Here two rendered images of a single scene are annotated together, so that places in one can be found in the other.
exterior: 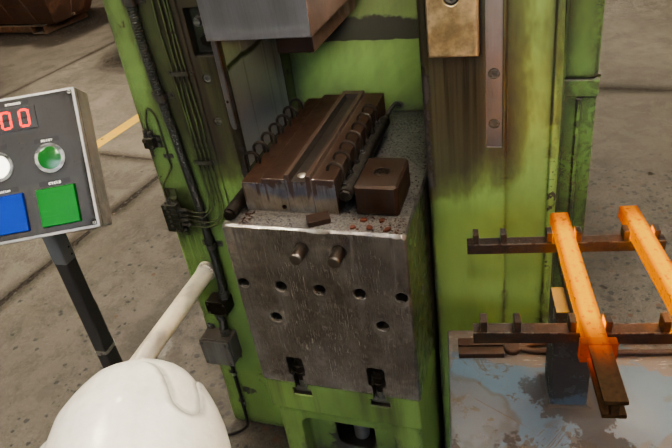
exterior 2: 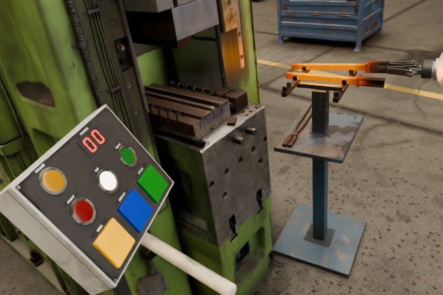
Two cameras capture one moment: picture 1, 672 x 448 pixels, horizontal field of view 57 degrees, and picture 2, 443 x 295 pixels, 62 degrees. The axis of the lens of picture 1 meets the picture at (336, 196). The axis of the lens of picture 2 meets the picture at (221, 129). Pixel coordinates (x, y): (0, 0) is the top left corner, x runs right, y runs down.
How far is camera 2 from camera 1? 133 cm
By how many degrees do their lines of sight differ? 59
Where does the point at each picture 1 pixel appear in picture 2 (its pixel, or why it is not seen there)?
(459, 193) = not seen: hidden behind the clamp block
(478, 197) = not seen: hidden behind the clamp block
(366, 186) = (238, 95)
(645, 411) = (336, 120)
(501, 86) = (241, 39)
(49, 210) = (153, 188)
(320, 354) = (241, 202)
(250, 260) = (215, 165)
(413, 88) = (155, 78)
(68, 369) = not seen: outside the picture
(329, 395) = (244, 227)
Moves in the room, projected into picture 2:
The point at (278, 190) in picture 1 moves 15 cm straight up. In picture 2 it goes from (208, 119) to (202, 80)
